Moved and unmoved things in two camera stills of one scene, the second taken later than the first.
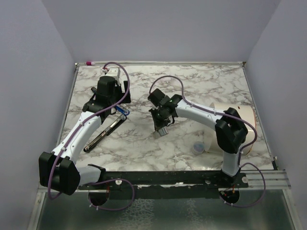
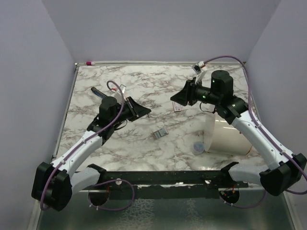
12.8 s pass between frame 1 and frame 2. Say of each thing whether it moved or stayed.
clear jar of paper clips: stayed
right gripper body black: moved
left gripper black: moved
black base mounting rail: stayed
